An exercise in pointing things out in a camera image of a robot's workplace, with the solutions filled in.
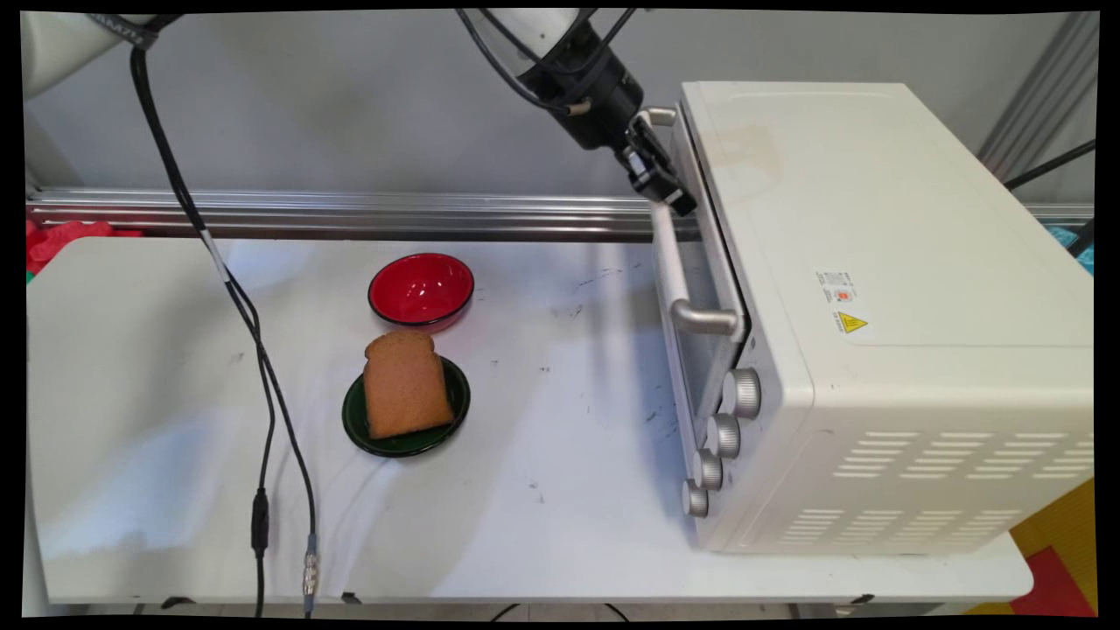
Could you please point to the dark green plate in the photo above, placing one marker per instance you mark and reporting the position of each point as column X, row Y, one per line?
column 409, row 437

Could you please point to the small silver oven knob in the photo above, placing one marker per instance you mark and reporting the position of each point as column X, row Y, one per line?
column 695, row 498
column 708, row 469

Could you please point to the aluminium rail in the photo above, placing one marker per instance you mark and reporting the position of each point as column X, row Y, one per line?
column 350, row 214

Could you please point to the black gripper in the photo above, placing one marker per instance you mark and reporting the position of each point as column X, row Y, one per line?
column 591, row 96

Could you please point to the red floor mat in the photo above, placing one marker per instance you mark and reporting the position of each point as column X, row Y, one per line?
column 1054, row 586

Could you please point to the white toaster oven body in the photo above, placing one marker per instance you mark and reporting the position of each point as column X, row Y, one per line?
column 910, row 306

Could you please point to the large silver oven knob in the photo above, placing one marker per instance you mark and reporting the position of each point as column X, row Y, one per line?
column 745, row 393

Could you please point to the brown toast slice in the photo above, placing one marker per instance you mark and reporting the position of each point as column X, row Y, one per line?
column 403, row 385

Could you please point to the aluminium frame post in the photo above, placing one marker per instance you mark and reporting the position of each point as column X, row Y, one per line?
column 1046, row 96

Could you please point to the yellow floor mat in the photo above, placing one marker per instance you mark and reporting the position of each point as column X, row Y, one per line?
column 1063, row 525

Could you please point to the oven warning sticker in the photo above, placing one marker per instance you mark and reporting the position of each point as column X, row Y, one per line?
column 843, row 302

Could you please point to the teal object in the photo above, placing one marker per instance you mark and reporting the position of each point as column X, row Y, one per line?
column 1072, row 245

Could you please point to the red cloth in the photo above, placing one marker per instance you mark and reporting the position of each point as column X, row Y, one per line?
column 61, row 241

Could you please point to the medium silver oven knob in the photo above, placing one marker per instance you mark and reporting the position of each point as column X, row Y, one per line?
column 724, row 435

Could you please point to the red bowl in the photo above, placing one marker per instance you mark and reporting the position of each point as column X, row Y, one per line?
column 421, row 290

